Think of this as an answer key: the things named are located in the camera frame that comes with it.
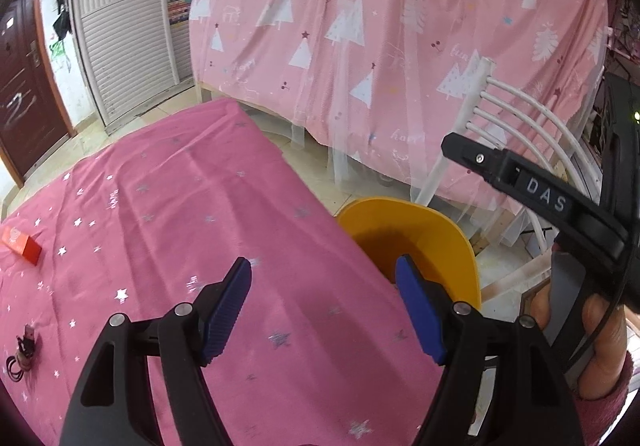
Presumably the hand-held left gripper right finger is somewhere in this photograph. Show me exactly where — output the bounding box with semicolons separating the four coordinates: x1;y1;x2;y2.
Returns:
395;254;586;446

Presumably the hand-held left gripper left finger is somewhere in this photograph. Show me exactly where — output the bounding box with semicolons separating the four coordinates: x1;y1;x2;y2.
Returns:
59;256;253;446

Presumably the person's right forearm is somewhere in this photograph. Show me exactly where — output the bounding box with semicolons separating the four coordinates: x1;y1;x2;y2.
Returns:
572;356;640;446

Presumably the person's right hand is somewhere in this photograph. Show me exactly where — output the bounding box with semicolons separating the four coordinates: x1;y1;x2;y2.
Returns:
529;283;630;402

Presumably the white metal chair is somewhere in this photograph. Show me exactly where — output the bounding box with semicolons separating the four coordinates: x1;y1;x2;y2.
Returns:
412;56;603;311

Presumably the pink star print tablecloth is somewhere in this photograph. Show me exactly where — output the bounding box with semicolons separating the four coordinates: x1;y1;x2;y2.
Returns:
0;97;451;446

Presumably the orange box with white pattern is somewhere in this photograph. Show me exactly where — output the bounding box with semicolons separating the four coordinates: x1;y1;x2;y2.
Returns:
0;225;42;267

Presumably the pink tree print bed sheet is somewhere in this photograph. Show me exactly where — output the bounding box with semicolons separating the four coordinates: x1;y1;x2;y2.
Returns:
189;0;613;231

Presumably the dark brown door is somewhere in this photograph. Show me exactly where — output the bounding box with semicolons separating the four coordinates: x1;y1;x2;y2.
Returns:
0;0;77;187

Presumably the white louvered wardrobe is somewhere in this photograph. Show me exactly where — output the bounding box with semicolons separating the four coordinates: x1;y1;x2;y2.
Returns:
69;0;197;135

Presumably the black coiled cable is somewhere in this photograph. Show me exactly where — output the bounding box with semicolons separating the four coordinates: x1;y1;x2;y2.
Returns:
5;322;40;383

